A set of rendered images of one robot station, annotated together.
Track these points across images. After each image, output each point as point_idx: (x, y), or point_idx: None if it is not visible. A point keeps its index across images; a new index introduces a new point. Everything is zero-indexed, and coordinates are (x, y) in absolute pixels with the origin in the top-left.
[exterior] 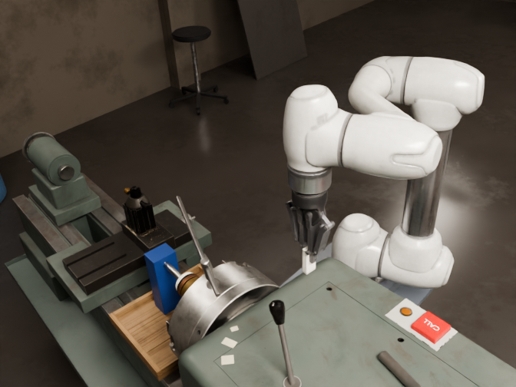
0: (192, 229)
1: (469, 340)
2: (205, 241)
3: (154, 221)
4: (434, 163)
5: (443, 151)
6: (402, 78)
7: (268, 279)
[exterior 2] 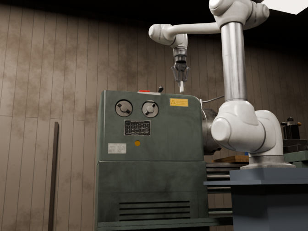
0: (217, 97)
1: (132, 91)
2: (301, 155)
3: (289, 136)
4: (150, 32)
5: (222, 41)
6: None
7: (202, 111)
